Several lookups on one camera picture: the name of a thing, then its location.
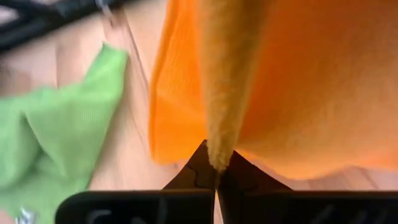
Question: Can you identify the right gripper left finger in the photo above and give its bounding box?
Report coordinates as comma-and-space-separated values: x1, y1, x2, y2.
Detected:
163, 139, 217, 190

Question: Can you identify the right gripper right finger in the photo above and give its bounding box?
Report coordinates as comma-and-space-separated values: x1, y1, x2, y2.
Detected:
218, 151, 292, 191

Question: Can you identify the orange microfiber towel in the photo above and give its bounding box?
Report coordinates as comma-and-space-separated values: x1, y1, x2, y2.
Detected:
148, 0, 398, 181

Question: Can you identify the green microfiber towel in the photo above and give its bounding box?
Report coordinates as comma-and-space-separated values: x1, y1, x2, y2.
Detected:
0, 42, 129, 224

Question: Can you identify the white green-towel label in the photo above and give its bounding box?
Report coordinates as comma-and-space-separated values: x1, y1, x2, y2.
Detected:
14, 207, 39, 224

